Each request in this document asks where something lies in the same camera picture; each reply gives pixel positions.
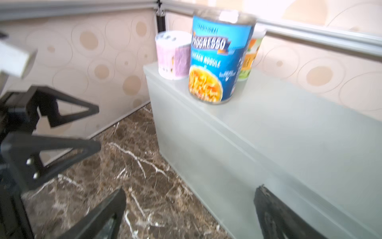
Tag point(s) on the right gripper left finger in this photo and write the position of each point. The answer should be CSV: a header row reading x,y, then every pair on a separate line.
x,y
102,222

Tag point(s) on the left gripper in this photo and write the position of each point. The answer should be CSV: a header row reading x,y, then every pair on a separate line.
x,y
28,161

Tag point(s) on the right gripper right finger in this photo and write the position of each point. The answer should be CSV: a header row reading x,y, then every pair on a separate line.
x,y
278,221

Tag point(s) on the pink label white-lid can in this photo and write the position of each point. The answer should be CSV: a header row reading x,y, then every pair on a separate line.
x,y
173,53

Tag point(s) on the green orange label can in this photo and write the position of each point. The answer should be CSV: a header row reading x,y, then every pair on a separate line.
x,y
251,53

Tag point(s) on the blue label can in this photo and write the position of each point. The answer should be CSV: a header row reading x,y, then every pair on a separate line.
x,y
220,39

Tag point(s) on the grey metal cabinet box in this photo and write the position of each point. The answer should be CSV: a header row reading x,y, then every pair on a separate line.
x,y
322,160

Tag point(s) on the left diagonal aluminium rail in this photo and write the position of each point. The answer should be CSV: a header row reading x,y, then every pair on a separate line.
x,y
23,10

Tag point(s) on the left black corner post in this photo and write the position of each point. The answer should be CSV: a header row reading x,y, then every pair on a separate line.
x,y
160,17

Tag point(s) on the horizontal aluminium rail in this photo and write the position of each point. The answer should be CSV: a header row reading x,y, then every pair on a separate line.
x,y
308,24

